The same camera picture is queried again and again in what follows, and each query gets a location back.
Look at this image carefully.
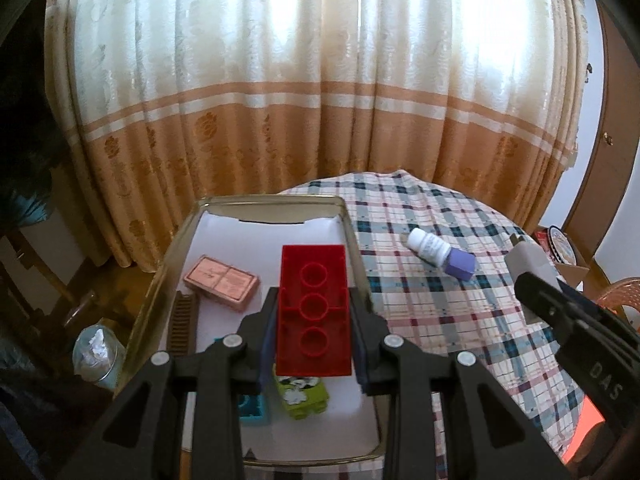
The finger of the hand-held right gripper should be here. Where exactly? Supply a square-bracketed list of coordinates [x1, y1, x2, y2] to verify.
[514, 270, 601, 346]
[556, 280, 598, 312]

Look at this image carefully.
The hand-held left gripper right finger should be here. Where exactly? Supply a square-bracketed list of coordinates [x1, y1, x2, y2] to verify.
[350, 287, 573, 480]

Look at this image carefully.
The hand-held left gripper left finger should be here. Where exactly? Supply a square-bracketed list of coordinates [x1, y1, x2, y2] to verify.
[57, 287, 281, 480]

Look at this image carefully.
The white power adapter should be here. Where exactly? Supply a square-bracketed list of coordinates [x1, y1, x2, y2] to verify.
[504, 232, 558, 326]

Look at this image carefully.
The red building block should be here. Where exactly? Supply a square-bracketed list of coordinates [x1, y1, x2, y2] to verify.
[275, 244, 355, 377]

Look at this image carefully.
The pink rectangular box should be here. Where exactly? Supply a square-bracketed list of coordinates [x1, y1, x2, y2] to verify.
[182, 255, 261, 311]

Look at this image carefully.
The brown comb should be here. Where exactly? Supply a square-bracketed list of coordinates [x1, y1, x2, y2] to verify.
[167, 292, 198, 356]

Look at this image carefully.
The gold tin tray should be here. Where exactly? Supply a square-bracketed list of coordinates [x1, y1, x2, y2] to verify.
[114, 194, 391, 471]

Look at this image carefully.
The cardboard box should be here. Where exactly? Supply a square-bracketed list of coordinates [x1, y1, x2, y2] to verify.
[532, 227, 591, 291]

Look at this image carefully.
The green building block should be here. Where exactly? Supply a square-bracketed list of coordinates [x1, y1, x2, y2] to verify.
[274, 374, 328, 420]

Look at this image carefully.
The blue building block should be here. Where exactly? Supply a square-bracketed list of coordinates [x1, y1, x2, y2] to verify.
[237, 391, 269, 424]

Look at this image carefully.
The wicker chair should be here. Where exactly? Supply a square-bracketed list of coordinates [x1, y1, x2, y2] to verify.
[585, 275, 640, 333]

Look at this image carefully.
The orange cloth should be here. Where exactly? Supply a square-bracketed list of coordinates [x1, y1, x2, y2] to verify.
[562, 395, 608, 466]

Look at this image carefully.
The round patterned tin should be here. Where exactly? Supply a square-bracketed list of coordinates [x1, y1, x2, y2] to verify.
[545, 225, 576, 263]

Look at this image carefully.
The purple block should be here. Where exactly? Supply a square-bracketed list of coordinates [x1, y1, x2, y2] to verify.
[444, 247, 477, 281]

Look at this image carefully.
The wooden cabinet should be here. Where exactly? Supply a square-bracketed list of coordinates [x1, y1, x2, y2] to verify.
[562, 0, 640, 261]

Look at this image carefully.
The white pill bottle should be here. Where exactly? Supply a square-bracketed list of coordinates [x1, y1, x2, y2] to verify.
[405, 227, 451, 266]

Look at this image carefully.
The trash bin with tissue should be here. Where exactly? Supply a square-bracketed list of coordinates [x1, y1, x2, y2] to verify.
[72, 325, 126, 391]

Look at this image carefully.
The dark wooden stool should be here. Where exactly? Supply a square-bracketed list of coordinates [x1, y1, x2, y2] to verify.
[0, 230, 101, 341]

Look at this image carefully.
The beige and orange curtain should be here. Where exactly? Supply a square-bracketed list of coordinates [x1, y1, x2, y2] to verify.
[42, 0, 591, 273]

